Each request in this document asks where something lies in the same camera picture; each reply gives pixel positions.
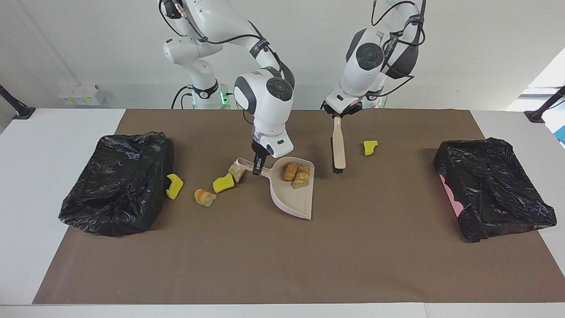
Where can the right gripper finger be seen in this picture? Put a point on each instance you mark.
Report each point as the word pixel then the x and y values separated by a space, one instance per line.
pixel 261 167
pixel 254 167

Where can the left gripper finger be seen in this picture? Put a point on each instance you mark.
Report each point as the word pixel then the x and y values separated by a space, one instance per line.
pixel 347 113
pixel 333 114

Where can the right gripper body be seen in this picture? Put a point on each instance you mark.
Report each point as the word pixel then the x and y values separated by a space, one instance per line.
pixel 273 143

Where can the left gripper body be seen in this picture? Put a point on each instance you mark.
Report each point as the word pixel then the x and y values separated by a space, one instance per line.
pixel 340 102

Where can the pale dumpling toy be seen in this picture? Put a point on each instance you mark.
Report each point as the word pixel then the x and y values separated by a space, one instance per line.
pixel 237 173

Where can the brown bread roll toy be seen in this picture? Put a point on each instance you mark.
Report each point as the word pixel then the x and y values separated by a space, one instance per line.
pixel 290 172

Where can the beige hand brush black bristles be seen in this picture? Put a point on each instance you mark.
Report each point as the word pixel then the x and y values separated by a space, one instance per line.
pixel 338 150

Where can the yellow sponge piece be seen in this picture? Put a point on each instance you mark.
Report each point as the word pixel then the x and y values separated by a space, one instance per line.
pixel 223 184
pixel 370 148
pixel 175 187

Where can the pale croissant toy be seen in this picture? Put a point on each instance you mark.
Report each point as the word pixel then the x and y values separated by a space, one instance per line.
pixel 302 179

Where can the beige plastic dustpan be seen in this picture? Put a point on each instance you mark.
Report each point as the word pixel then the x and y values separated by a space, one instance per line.
pixel 295 201

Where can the orange striped croissant toy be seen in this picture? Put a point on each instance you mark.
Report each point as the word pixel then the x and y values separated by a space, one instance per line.
pixel 204 197

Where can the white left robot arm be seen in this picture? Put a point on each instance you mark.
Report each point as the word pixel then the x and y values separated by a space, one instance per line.
pixel 368 57

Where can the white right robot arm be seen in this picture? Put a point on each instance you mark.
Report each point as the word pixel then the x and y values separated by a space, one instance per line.
pixel 265 95

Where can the black bag lined pink bin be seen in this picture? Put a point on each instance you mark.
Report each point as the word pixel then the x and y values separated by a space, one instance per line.
pixel 490 185

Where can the brown paper table mat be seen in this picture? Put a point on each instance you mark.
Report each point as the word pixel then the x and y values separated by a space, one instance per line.
pixel 375 265

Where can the black clamp stand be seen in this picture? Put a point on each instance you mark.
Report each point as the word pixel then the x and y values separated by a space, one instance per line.
pixel 536 117
pixel 22 112

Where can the blue box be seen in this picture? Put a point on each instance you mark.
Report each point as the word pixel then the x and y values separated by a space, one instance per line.
pixel 562 134

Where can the white wall socket box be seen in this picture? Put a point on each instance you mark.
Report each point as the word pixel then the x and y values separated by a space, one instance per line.
pixel 81 95

